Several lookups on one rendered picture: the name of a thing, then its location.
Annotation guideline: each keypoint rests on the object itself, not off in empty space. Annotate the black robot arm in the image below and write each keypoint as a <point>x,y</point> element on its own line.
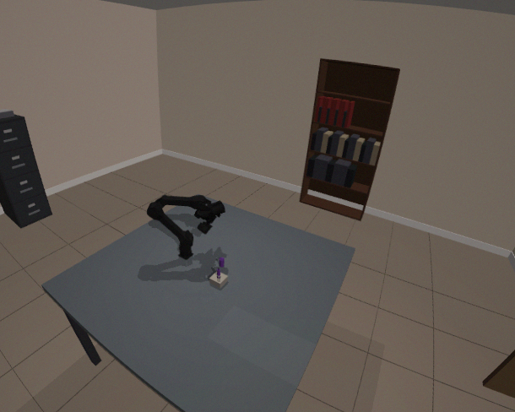
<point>197,202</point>

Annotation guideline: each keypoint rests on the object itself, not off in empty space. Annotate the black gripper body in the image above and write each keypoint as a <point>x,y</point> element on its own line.
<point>205,227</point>

